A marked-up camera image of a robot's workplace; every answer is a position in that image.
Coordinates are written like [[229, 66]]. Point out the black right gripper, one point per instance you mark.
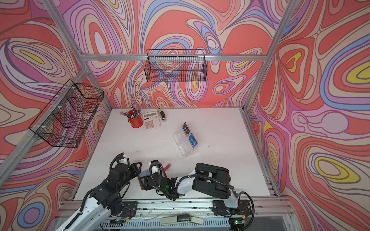
[[147, 184]]

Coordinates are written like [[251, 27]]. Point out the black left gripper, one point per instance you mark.
[[134, 168]]

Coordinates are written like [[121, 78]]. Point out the clear acrylic card stand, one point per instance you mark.
[[183, 144]]

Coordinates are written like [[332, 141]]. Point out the blue credit card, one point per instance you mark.
[[193, 141]]

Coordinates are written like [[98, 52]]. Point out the black VIP credit card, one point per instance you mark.
[[186, 129]]

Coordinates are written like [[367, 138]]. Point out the red leather card holder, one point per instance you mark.
[[146, 173]]

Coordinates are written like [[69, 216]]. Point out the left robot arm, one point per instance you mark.
[[104, 200]]

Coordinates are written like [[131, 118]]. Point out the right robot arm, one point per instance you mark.
[[207, 179]]

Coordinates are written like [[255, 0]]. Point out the grey foot pedal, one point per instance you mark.
[[181, 219]]

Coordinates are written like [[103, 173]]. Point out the red metal pen bucket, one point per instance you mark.
[[135, 121]]

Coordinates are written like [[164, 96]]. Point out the pink desk calculator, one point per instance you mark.
[[151, 120]]

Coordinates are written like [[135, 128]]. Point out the pens and pencils bunch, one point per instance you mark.
[[134, 112]]

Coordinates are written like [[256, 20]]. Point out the grey black stapler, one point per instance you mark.
[[162, 114]]

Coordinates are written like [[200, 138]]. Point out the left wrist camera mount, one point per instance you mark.
[[123, 160]]

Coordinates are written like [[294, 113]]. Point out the black wire basket left wall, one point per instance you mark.
[[66, 118]]

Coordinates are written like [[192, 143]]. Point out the black wire basket wall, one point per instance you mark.
[[176, 65], [66, 118]]

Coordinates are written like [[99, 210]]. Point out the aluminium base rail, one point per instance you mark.
[[264, 207]]

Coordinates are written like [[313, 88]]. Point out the black wire basket back wall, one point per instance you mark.
[[176, 65]]

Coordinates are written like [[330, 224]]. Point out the aluminium frame post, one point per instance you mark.
[[86, 72]]

